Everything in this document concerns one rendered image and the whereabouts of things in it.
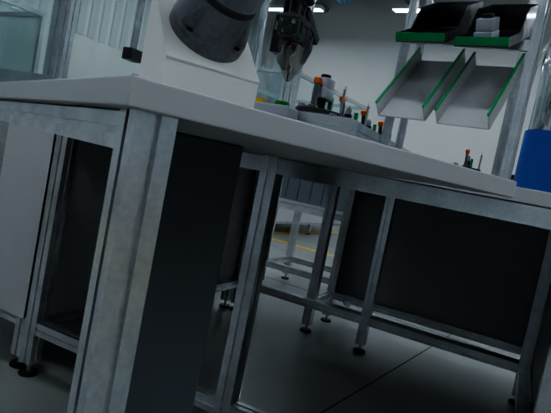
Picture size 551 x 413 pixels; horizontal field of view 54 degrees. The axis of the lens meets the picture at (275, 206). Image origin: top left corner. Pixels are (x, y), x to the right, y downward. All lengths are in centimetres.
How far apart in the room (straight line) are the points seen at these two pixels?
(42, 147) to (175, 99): 135
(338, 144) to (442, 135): 1182
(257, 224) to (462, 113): 58
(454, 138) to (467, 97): 1091
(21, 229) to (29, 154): 24
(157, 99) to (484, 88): 111
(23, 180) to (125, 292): 137
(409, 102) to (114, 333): 107
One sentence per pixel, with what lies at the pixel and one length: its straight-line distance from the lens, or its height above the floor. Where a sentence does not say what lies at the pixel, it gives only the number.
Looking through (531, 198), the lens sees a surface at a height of 84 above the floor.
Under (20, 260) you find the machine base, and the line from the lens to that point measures 193.
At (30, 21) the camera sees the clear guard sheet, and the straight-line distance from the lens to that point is 207.
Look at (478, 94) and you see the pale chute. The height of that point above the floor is 109.
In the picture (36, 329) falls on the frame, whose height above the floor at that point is 16.
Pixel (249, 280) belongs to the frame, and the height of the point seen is 51.
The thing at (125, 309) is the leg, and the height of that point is 63.
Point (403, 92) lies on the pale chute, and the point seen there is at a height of 107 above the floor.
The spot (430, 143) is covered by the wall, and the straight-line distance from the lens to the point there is 1252.
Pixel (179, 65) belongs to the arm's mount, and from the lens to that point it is 98.
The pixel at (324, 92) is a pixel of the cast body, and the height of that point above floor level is 104.
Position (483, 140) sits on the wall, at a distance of 1226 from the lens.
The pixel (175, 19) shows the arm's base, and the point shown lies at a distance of 103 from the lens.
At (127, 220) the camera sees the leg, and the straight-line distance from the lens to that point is 55.
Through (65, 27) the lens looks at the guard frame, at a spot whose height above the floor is 111.
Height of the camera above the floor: 80
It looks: 4 degrees down
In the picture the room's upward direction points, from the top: 11 degrees clockwise
